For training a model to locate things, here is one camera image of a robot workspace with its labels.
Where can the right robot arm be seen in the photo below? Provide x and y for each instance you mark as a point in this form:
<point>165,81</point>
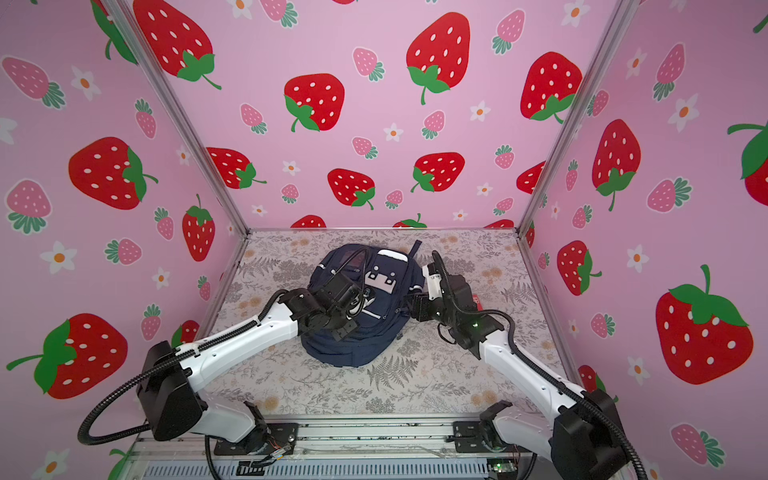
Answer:
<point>580,434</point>

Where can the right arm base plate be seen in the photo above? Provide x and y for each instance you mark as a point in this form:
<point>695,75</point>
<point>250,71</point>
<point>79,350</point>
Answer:
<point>478,437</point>

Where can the floral table cloth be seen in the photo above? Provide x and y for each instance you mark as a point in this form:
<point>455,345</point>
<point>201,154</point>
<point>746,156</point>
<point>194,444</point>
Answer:
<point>419,373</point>

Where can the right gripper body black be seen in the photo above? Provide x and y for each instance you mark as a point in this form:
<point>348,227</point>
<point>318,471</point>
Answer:
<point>435,309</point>

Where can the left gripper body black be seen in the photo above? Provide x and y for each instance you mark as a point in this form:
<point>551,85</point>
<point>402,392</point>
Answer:
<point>342,325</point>

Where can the navy blue student backpack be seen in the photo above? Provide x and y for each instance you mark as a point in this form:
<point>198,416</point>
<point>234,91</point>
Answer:
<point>387,277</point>

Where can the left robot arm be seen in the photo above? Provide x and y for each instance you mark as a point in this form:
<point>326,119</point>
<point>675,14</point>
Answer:
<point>173,397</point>

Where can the red box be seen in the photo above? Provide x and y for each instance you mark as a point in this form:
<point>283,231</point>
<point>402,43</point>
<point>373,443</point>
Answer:
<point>477,303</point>

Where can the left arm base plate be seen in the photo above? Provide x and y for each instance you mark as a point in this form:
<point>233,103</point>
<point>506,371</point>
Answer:
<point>263,441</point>

